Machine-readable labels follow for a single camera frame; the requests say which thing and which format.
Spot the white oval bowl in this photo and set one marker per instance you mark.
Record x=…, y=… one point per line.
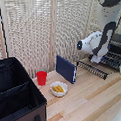
x=62, y=93

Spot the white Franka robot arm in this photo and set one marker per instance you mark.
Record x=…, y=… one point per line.
x=108, y=14

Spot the thin black pole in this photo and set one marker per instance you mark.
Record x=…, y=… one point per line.
x=3, y=31

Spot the bamboo folding screen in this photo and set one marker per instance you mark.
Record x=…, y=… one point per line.
x=28, y=31

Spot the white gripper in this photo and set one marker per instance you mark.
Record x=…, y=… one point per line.
x=82, y=42

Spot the black fabric storage box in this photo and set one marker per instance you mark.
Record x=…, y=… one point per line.
x=17, y=98

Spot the long yellow food piece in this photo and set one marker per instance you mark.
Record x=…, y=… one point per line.
x=56, y=88
x=60, y=88

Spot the red plastic cup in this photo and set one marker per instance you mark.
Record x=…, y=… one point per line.
x=41, y=78

